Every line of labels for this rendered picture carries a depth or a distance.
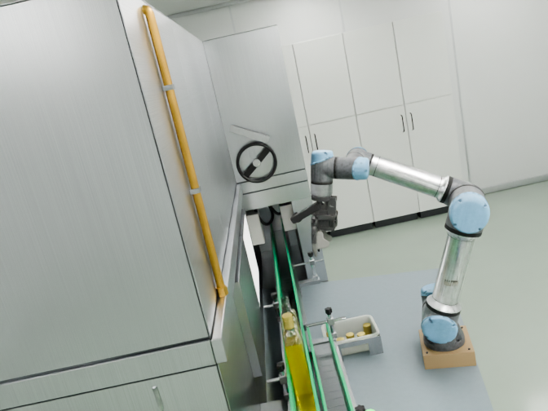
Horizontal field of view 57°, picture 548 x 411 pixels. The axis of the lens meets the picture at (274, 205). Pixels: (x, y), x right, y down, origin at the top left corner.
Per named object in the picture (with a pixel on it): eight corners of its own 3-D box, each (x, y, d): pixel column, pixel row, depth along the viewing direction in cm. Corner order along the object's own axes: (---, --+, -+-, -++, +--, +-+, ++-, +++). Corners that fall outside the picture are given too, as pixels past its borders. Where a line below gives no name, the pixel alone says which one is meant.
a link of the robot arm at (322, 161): (333, 152, 164) (307, 152, 166) (333, 185, 166) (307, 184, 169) (337, 149, 171) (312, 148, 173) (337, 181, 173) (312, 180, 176)
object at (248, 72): (245, 184, 337) (213, 48, 315) (299, 172, 337) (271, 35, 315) (243, 211, 270) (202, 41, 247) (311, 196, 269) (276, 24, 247)
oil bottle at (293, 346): (294, 386, 172) (282, 331, 167) (311, 382, 172) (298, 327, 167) (296, 396, 167) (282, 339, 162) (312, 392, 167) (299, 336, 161)
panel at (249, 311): (254, 273, 252) (238, 209, 243) (259, 272, 252) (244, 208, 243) (254, 377, 165) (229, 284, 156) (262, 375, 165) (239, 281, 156)
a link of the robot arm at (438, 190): (488, 182, 174) (353, 137, 182) (492, 191, 164) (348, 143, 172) (475, 211, 178) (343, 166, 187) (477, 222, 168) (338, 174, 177)
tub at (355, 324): (324, 342, 220) (320, 324, 217) (373, 331, 219) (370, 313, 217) (329, 364, 203) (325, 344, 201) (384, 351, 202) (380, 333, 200)
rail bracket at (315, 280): (298, 294, 264) (289, 254, 258) (329, 287, 263) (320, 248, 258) (298, 298, 259) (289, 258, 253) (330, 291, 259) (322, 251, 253)
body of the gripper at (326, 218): (333, 233, 170) (334, 198, 167) (309, 232, 172) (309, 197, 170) (337, 227, 177) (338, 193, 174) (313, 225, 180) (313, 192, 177)
